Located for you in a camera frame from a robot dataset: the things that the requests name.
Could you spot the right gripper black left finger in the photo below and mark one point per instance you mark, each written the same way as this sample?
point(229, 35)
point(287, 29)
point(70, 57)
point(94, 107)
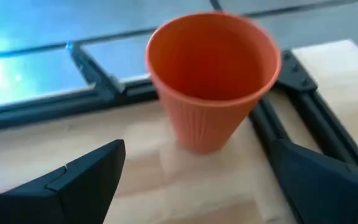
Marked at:
point(73, 189)

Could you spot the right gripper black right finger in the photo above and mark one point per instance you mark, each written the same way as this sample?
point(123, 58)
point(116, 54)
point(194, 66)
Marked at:
point(322, 183)

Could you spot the orange ribbed plastic cup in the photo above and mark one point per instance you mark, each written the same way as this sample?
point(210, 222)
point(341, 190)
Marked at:
point(210, 87)

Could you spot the black table frame rail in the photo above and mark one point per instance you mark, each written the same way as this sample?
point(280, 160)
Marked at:
point(315, 124)

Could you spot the black frame corner strut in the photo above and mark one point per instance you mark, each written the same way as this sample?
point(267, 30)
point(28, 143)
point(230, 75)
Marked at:
point(95, 71)

